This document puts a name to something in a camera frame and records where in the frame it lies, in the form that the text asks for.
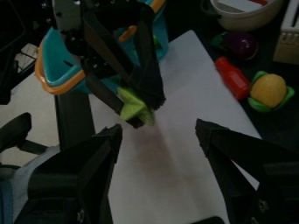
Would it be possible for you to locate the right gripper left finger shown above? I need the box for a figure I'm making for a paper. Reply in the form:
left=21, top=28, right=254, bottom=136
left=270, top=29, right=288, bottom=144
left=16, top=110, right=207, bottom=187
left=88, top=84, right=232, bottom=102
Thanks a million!
left=13, top=123, right=124, bottom=224

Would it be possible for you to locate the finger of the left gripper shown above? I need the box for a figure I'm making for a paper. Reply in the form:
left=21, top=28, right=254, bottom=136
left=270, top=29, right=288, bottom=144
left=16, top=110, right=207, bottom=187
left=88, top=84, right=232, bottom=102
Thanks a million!
left=84, top=73, right=146, bottom=130
left=130, top=20, right=167, bottom=110

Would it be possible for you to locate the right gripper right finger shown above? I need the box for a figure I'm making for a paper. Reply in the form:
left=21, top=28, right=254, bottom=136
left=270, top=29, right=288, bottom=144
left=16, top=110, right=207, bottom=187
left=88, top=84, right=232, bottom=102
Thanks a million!
left=195, top=118, right=299, bottom=224

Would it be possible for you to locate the light green toy leaf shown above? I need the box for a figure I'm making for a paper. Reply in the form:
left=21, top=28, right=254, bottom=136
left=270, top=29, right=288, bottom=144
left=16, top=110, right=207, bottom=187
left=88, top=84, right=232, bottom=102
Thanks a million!
left=116, top=86, right=156, bottom=126

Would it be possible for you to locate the white cutting board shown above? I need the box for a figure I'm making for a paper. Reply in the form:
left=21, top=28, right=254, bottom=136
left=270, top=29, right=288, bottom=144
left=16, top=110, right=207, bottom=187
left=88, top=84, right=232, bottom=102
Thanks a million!
left=88, top=29, right=263, bottom=224

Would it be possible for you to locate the teal basket with orange rim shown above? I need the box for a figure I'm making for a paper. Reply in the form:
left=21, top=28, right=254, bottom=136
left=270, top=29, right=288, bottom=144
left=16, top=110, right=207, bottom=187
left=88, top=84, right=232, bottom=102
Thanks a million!
left=33, top=0, right=171, bottom=96

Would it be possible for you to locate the black office chair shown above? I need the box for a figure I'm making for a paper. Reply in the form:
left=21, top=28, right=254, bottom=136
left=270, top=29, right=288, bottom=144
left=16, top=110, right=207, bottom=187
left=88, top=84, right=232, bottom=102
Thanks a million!
left=0, top=112, right=60, bottom=224

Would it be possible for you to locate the purple toy eggplant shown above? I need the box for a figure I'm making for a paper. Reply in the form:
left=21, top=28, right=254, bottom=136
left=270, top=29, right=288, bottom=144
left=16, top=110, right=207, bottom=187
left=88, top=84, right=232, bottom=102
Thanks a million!
left=211, top=30, right=260, bottom=60

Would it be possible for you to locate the yellow toy corn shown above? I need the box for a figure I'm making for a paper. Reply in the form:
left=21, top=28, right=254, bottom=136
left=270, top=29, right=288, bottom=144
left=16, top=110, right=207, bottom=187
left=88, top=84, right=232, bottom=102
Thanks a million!
left=247, top=70, right=296, bottom=113

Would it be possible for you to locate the white toy pot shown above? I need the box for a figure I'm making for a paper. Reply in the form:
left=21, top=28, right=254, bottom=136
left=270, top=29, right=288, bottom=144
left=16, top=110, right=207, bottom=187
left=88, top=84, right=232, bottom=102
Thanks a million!
left=200, top=0, right=286, bottom=32

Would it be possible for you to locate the white knife block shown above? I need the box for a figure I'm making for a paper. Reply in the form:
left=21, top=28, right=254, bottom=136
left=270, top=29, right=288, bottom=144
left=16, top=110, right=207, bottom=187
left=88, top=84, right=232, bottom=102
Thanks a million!
left=272, top=0, right=299, bottom=65

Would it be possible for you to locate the black metal frame post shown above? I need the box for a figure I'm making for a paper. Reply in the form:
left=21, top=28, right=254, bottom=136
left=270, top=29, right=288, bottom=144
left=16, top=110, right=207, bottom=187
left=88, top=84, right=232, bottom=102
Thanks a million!
left=53, top=93, right=98, bottom=151

